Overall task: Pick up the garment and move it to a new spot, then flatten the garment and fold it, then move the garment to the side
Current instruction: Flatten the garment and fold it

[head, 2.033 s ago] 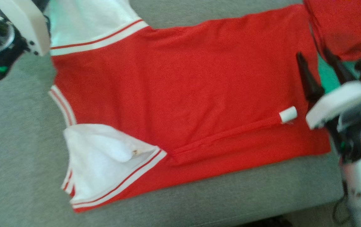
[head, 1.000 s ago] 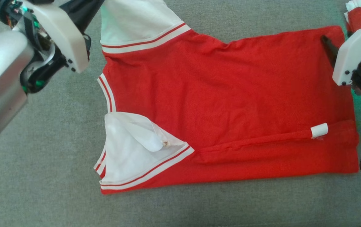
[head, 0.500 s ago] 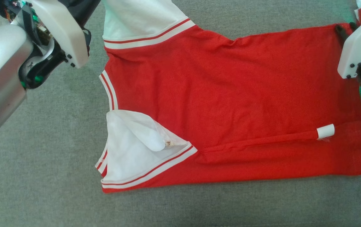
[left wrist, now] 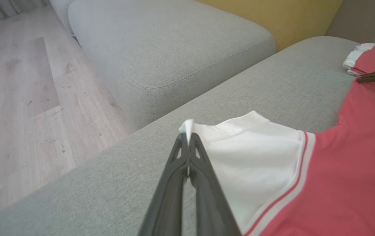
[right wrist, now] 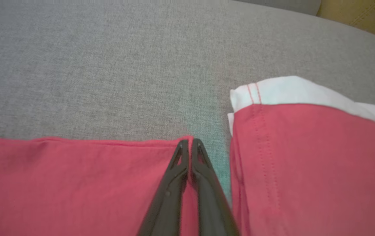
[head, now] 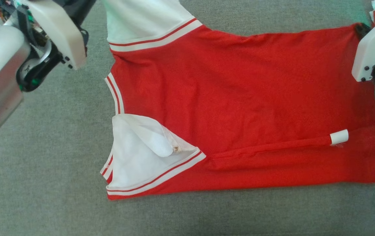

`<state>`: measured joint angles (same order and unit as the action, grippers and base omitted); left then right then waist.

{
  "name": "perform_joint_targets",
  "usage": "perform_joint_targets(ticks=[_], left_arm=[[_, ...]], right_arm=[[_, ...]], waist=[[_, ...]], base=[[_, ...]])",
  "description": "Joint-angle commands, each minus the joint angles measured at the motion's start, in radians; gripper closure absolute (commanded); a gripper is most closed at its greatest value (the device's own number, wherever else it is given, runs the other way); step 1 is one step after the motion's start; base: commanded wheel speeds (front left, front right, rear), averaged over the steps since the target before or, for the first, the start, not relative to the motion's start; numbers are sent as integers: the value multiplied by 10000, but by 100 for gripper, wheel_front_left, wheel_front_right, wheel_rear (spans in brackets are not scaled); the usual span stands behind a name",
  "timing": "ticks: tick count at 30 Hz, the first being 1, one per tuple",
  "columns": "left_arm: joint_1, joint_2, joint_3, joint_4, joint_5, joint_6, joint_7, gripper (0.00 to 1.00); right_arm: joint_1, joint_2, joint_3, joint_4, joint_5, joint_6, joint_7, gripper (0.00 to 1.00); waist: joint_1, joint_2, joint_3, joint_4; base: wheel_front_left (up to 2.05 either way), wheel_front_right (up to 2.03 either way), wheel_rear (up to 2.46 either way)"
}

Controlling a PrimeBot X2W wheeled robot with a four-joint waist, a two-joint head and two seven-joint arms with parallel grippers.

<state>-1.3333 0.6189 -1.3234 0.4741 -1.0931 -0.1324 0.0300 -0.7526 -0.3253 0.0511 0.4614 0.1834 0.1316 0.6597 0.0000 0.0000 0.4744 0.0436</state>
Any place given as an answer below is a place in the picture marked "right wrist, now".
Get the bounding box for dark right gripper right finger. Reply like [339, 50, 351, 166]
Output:
[191, 138, 240, 236]

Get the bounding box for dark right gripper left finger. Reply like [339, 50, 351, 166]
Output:
[137, 139, 190, 236]

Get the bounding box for red white basketball jersey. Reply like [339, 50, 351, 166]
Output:
[0, 134, 201, 236]

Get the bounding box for red shorts with number 23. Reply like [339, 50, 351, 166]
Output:
[227, 75, 375, 236]

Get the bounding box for large grey sofa seat cushion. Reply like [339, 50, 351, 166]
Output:
[0, 0, 375, 210]

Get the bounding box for yellow upholstered cushion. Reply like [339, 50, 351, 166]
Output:
[317, 0, 375, 45]

